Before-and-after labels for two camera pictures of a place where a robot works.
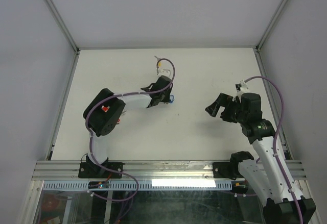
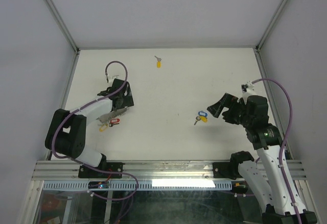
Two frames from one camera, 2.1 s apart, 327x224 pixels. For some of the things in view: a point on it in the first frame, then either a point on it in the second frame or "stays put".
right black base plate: [228, 170] stays put
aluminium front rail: [141, 171] stays put
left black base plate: [92, 170] stays put
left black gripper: [166, 100] → [127, 100]
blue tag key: [172, 98] → [202, 113]
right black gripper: [222, 100] stays put
